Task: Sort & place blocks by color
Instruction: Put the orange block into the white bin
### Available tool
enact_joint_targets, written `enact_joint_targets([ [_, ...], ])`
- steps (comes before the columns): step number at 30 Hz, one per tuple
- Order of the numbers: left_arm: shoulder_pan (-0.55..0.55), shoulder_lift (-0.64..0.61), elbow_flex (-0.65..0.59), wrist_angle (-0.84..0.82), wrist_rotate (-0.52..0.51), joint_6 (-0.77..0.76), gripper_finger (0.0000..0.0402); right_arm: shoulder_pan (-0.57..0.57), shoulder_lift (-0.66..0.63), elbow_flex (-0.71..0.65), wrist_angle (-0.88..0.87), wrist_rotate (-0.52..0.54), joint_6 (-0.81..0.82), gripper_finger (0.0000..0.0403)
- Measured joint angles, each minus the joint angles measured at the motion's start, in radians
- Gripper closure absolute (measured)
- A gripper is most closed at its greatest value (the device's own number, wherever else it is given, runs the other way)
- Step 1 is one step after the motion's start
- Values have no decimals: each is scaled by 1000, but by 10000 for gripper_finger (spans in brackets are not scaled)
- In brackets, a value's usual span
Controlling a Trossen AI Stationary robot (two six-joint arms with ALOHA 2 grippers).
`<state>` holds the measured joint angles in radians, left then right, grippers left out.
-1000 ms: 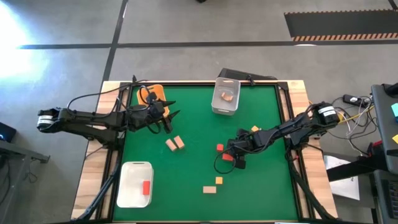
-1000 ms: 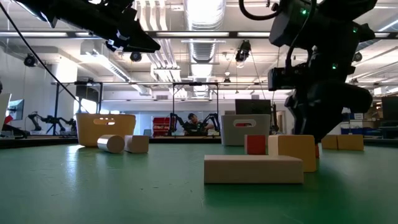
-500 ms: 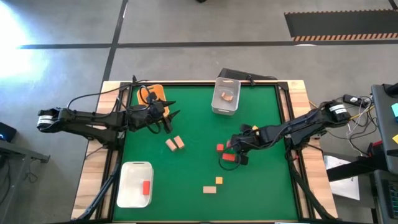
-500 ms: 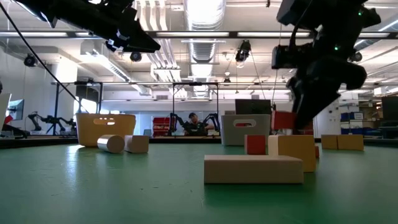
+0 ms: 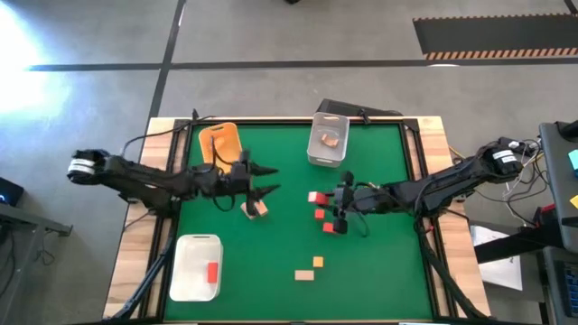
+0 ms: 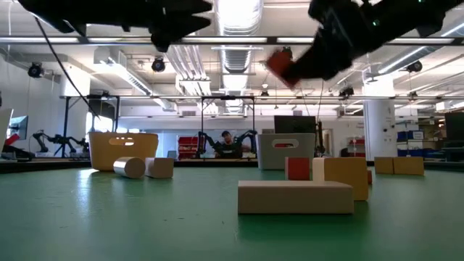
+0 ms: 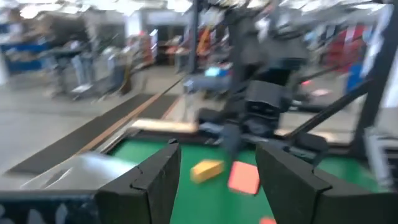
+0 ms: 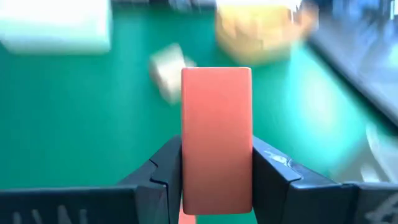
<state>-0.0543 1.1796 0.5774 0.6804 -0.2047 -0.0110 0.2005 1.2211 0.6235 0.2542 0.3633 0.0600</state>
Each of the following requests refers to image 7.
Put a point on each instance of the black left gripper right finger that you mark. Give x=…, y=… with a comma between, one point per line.
x=292, y=193

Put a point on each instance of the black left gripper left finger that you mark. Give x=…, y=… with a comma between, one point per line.
x=155, y=186

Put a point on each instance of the red block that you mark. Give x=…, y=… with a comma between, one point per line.
x=244, y=177
x=267, y=221

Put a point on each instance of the yellow rectangular block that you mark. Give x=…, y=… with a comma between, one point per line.
x=206, y=170

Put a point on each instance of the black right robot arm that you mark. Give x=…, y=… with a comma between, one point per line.
x=264, y=102

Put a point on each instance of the blue storage bins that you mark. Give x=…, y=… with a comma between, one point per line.
x=21, y=63

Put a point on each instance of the black diagonal frame strut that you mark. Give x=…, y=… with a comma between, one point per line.
x=329, y=109

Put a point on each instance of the black rig frame post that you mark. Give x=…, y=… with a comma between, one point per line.
x=377, y=77
x=194, y=37

